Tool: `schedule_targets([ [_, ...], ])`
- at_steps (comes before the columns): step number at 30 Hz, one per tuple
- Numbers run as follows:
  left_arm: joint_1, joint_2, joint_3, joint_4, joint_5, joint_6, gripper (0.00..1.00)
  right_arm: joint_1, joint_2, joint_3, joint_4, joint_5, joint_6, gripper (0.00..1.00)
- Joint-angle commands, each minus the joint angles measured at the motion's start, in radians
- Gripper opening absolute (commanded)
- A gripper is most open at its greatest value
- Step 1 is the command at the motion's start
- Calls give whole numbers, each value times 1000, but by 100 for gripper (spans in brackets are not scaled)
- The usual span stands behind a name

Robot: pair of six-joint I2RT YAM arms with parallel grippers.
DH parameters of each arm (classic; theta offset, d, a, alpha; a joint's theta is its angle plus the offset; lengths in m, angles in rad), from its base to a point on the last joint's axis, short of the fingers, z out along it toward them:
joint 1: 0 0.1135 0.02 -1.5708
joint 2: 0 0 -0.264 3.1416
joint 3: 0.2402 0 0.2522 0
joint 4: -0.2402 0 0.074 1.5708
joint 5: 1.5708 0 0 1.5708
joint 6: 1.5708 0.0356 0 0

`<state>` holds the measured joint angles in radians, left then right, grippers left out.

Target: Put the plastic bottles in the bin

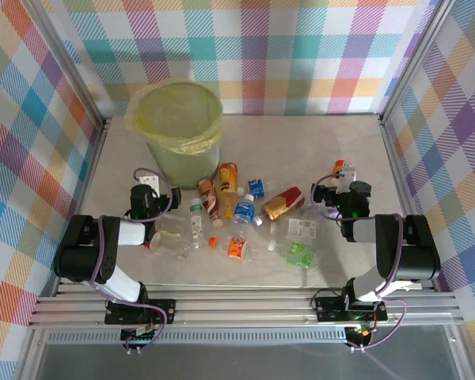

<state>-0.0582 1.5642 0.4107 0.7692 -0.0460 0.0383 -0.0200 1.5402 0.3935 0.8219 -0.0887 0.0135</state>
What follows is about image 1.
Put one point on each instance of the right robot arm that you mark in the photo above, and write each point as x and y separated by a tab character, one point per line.
415	253

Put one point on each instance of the green controller board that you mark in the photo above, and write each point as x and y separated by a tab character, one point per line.
136	339

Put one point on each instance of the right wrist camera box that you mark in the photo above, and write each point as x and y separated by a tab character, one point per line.
347	178

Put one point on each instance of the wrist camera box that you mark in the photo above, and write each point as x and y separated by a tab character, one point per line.
147	180
347	178

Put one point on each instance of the orange bottle cap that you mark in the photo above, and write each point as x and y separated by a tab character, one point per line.
212	242

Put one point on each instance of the orange juice plastic bottle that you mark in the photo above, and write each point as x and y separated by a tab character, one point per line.
228	178

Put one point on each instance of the aluminium mounting rail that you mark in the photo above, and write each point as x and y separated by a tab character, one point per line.
241	306

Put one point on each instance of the aluminium frame post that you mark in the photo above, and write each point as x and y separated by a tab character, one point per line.
69	51
415	59

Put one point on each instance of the aluminium frame side rail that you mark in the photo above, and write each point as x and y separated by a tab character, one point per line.
95	158
397	158

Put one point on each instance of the clear bottle white label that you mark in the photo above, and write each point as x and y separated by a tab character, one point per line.
302	228

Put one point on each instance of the clear crushed bottle red cap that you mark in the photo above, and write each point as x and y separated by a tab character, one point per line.
166	237

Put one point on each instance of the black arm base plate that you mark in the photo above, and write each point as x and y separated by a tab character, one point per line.
163	310
328	308

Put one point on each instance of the grey metal panel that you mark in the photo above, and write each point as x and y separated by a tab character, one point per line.
241	362

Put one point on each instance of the brown label plastic bottle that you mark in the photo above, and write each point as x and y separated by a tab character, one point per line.
209	200

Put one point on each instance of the yellow plastic bin liner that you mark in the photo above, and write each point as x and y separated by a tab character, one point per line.
136	122

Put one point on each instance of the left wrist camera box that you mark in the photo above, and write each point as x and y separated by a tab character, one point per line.
147	180

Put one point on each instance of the small crushed blue label bottle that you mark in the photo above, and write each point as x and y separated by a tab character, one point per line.
256	187

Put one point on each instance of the clear bottle green label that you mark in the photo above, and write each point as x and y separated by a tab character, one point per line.
301	254

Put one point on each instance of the green white label water bottle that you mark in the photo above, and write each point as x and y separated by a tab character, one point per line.
196	223

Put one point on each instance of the blue label plastic bottle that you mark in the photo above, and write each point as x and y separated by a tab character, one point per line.
244	210

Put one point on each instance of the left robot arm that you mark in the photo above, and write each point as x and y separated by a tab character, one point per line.
83	253

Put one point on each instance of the translucent green waste bin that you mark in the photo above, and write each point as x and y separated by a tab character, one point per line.
182	170

